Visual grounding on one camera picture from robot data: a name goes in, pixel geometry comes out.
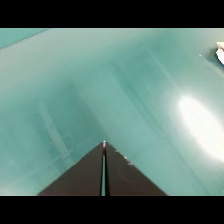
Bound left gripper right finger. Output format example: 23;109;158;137
103;141;168;197

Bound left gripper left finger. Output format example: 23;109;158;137
37;141;105;197

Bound white garment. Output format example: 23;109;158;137
215;41;224;67

